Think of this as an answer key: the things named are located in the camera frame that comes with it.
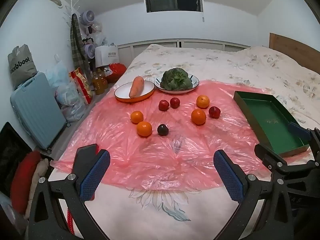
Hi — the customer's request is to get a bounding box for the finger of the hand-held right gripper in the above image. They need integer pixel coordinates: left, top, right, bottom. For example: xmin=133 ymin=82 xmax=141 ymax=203
xmin=287 ymin=121 xmax=320 ymax=155
xmin=254 ymin=144 xmax=320 ymax=180

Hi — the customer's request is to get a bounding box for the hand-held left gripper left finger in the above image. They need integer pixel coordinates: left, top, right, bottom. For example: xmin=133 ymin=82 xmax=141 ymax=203
xmin=27 ymin=144 xmax=111 ymax=240

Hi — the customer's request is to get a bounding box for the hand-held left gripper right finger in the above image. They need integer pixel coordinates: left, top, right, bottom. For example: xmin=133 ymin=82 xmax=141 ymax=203
xmin=213 ymin=149 xmax=294 ymax=240

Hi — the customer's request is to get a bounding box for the green rectangular tray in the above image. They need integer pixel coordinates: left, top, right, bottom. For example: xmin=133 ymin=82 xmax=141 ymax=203
xmin=233 ymin=91 xmax=311 ymax=158

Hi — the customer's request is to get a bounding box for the orange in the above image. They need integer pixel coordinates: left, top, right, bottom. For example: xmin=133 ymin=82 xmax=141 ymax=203
xmin=136 ymin=121 xmax=153 ymax=137
xmin=196 ymin=95 xmax=210 ymax=109
xmin=191 ymin=109 xmax=207 ymax=125
xmin=130 ymin=111 xmax=144 ymax=124

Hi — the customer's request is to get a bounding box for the beige cushion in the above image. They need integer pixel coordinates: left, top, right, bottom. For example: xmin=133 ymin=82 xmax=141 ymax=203
xmin=25 ymin=158 xmax=52 ymax=205

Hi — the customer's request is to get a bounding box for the pink plastic sheet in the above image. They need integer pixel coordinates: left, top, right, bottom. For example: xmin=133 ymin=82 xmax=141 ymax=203
xmin=50 ymin=80 xmax=310 ymax=190

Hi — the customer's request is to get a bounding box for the red pillow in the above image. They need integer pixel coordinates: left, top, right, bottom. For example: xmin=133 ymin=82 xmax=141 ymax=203
xmin=10 ymin=151 xmax=42 ymax=214

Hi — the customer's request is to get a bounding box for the pale blue plastic bag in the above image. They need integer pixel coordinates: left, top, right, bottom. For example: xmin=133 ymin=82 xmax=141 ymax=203
xmin=46 ymin=60 xmax=70 ymax=88
xmin=55 ymin=82 xmax=86 ymax=123

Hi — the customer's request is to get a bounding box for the dark red apple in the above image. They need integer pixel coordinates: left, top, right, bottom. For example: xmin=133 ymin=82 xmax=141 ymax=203
xmin=157 ymin=124 xmax=169 ymax=137

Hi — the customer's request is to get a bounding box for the wooden headboard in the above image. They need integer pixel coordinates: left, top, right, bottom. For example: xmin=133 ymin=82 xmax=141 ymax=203
xmin=269 ymin=32 xmax=320 ymax=75

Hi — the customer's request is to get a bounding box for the black flat panel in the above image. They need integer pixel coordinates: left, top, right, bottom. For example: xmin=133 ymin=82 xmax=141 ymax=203
xmin=0 ymin=122 xmax=33 ymax=198

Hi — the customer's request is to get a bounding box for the red yellow rice bag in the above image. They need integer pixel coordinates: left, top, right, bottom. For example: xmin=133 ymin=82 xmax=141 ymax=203
xmin=69 ymin=68 xmax=93 ymax=105

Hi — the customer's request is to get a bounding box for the light blue suitcase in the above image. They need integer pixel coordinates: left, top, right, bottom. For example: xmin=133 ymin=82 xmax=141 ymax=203
xmin=10 ymin=72 xmax=67 ymax=152

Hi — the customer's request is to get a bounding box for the cooking oil bottle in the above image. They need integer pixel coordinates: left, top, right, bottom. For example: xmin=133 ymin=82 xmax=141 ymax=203
xmin=99 ymin=69 xmax=108 ymax=90
xmin=92 ymin=71 xmax=104 ymax=95

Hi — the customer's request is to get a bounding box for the carrot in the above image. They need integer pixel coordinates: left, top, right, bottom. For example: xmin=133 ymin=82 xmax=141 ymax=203
xmin=129 ymin=76 xmax=145 ymax=98

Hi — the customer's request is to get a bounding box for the orange-rimmed white plate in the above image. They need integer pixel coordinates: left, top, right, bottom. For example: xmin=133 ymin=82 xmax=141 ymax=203
xmin=114 ymin=81 xmax=155 ymax=103

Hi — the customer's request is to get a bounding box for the blue-rimmed white plate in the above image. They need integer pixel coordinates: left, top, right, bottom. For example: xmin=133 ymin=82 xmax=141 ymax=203
xmin=154 ymin=73 xmax=200 ymax=95

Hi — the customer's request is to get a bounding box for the red plastic bag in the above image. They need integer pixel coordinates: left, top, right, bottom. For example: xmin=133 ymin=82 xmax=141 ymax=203
xmin=108 ymin=63 xmax=127 ymax=83

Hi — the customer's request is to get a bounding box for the green leafy vegetable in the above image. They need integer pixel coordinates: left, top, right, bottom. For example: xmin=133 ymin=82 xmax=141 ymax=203
xmin=160 ymin=68 xmax=193 ymax=91

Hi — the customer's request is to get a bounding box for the floral bed blanket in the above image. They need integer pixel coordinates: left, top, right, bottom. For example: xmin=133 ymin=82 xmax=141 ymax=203
xmin=47 ymin=44 xmax=320 ymax=240

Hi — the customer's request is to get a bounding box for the white cardboard box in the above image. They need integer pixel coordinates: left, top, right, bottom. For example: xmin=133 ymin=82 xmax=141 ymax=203
xmin=95 ymin=44 xmax=118 ymax=68

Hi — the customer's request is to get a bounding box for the small purple fan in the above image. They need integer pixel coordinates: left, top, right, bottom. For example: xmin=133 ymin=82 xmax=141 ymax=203
xmin=84 ymin=44 xmax=96 ymax=59
xmin=80 ymin=10 xmax=94 ymax=25

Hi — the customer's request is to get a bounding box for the plaid scarf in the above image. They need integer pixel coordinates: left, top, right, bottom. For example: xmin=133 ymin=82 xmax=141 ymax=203
xmin=70 ymin=14 xmax=88 ymax=77

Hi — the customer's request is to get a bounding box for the grey fabric bag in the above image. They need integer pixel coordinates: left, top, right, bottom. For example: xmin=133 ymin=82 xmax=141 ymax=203
xmin=7 ymin=44 xmax=38 ymax=90

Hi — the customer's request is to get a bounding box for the clear plastic bags bundle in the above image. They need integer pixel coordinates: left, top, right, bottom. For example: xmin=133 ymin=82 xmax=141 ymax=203
xmin=89 ymin=22 xmax=108 ymax=47

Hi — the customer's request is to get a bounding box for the white coat rack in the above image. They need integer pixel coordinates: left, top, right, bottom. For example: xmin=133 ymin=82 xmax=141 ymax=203
xmin=62 ymin=0 xmax=82 ymax=45

